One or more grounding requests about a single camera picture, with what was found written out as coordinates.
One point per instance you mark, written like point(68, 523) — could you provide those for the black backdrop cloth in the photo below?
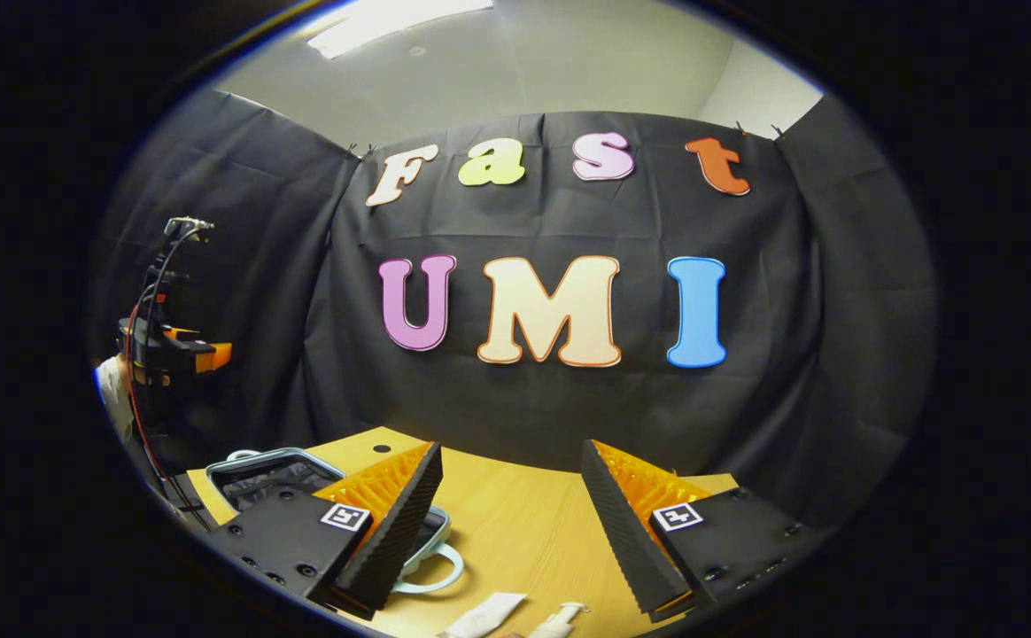
point(834, 354)

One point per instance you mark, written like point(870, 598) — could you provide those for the light blue suitcase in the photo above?
point(259, 474)

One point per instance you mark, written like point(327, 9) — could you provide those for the ceiling light panel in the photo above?
point(391, 22)

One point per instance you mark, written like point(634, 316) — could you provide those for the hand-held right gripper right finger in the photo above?
point(626, 532)

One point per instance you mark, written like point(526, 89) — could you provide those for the white pump bottle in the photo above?
point(558, 623)

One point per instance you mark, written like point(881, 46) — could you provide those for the white squeeze tube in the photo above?
point(484, 616)

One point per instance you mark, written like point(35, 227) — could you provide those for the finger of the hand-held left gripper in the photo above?
point(201, 354)

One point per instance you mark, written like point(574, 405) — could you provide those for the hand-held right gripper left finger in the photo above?
point(396, 532)

